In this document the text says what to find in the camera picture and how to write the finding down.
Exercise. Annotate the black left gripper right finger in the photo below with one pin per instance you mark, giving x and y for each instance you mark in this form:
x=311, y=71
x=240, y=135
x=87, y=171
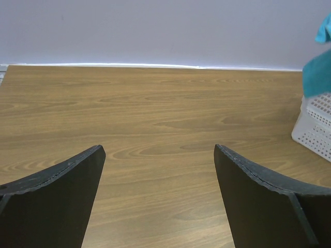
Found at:
x=267, y=209

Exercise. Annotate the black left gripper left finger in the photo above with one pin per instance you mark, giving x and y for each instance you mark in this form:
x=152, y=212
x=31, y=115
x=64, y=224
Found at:
x=52, y=207

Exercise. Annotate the turquoise t shirt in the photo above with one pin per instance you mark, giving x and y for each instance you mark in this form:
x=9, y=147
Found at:
x=316, y=73

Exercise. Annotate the white plastic laundry basket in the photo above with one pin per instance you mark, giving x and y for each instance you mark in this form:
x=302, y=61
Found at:
x=312, y=128

